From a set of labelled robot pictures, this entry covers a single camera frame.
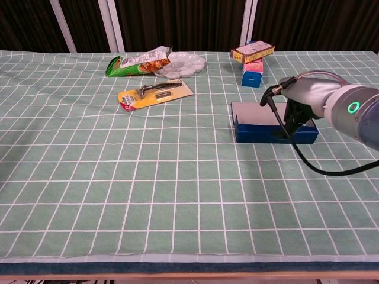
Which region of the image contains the green snack bag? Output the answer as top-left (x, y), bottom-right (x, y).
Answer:
top-left (105, 46), bottom-right (173, 77)

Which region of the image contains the dark pleated curtain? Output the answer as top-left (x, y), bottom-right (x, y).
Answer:
top-left (0, 0), bottom-right (379, 54)

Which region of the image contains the black right hand cable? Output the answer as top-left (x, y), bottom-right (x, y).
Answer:
top-left (259, 83), bottom-right (379, 177)

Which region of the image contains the pink blue toothpaste box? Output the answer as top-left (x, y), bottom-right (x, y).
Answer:
top-left (240, 40), bottom-right (264, 88)

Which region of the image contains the white flower paint palette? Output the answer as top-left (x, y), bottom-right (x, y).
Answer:
top-left (153, 51), bottom-right (207, 79)

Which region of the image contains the white metal frame post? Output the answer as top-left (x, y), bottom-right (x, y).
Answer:
top-left (239, 0), bottom-right (258, 45)
top-left (49, 0), bottom-right (78, 53)

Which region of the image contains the green checked tablecloth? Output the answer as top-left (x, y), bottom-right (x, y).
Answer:
top-left (0, 50), bottom-right (379, 264)

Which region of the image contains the yellow razor blister pack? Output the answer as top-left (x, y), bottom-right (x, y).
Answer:
top-left (117, 79), bottom-right (195, 113)

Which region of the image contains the blue glasses case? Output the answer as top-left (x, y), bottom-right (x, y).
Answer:
top-left (230, 101), bottom-right (319, 145)

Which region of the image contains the dark blue felt underlay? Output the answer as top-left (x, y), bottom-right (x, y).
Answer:
top-left (0, 261), bottom-right (379, 275)

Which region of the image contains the white double frame post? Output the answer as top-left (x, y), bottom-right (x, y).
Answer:
top-left (97, 0), bottom-right (125, 53)

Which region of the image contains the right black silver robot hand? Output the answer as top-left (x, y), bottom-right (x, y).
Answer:
top-left (272, 75), bottom-right (341, 140)

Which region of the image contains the red yellow carton box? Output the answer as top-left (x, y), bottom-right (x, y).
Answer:
top-left (230, 40), bottom-right (275, 64)

